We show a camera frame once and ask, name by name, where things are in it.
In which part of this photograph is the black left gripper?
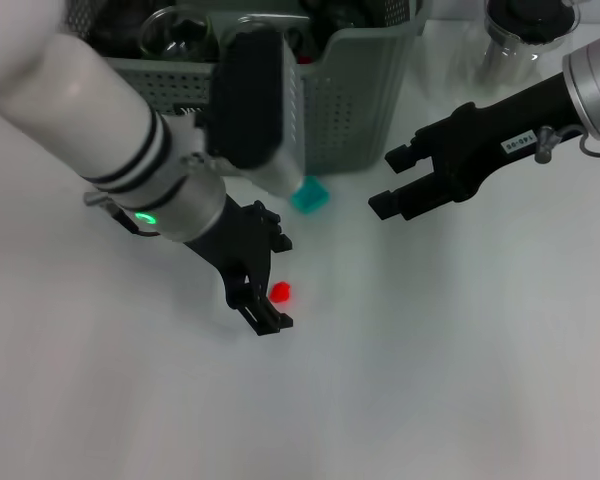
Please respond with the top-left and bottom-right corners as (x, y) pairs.
(184, 194), (294, 337)

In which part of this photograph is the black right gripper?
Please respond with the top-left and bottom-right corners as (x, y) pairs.
(368, 73), (584, 221)

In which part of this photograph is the cyan square toy brick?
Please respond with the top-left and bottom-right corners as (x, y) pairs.
(289, 177), (330, 216)

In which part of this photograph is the grey perforated storage bin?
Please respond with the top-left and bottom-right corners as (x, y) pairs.
(64, 0), (434, 176)

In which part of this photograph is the clear glass flask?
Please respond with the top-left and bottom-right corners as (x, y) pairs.
(419, 0), (581, 116)

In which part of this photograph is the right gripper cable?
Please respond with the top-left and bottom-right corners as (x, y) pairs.
(533, 124), (600, 164)

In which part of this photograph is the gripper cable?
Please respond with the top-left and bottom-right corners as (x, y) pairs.
(533, 124), (600, 164)
(83, 191), (159, 237)

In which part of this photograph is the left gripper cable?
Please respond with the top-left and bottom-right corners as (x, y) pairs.
(83, 191), (159, 237)

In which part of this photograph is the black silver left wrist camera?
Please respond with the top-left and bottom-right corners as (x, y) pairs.
(204, 27), (306, 201)

